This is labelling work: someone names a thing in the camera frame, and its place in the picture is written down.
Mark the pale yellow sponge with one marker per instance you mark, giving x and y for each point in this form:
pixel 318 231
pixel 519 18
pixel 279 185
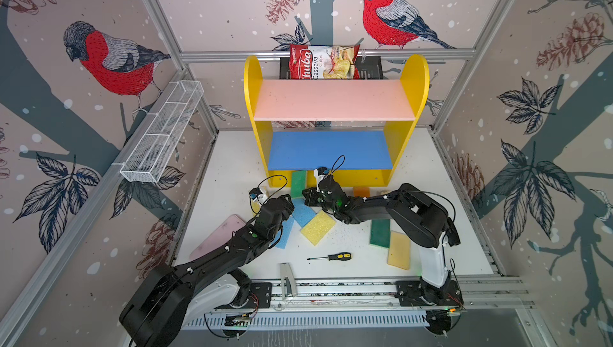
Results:
pixel 399 252

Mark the black yellow screwdriver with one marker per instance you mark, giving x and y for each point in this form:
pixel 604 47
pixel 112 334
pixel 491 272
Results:
pixel 341 257

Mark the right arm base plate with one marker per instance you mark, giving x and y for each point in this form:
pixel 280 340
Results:
pixel 420 293

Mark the blue sponge lower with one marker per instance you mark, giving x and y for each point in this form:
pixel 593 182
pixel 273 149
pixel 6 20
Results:
pixel 284 234

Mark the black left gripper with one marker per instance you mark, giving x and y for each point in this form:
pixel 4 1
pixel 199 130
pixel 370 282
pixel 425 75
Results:
pixel 288 206

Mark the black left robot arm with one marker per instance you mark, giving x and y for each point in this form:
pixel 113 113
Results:
pixel 156 312

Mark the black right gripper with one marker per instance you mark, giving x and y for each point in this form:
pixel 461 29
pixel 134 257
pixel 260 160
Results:
pixel 310 198

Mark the red cassava chips bag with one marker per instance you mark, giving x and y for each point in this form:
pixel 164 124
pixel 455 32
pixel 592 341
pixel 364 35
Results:
pixel 323 62

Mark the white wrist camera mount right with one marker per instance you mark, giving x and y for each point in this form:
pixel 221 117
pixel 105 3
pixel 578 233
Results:
pixel 320 173

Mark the blue sponge upper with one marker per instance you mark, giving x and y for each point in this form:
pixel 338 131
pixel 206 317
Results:
pixel 302 213

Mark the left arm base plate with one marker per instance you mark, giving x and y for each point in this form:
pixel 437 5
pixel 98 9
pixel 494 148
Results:
pixel 237 291

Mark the light green foam sponge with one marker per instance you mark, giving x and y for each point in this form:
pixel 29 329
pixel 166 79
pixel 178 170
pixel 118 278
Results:
pixel 298 183

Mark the grey metal bracket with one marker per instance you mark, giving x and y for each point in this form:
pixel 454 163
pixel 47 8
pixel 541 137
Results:
pixel 288 283

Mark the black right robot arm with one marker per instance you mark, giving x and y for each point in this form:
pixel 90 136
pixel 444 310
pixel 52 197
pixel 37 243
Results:
pixel 425 221

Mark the white wire mesh basket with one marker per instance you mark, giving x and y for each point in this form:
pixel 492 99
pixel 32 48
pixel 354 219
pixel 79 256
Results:
pixel 154 149

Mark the blue sponge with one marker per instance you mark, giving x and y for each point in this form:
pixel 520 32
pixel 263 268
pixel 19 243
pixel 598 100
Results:
pixel 302 213
pixel 284 234

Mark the yellow cellulose sponge centre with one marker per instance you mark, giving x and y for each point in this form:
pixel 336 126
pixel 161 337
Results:
pixel 318 228

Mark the dark green scouring sponge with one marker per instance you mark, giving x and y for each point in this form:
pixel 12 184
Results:
pixel 380 233

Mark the aluminium rail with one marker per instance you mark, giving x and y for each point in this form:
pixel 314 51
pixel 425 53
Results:
pixel 478 292

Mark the orange foam sponge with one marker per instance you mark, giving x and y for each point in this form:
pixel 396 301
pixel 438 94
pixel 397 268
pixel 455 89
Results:
pixel 363 192

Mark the yellow wooden shelf unit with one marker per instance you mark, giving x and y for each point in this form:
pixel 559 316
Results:
pixel 357 128

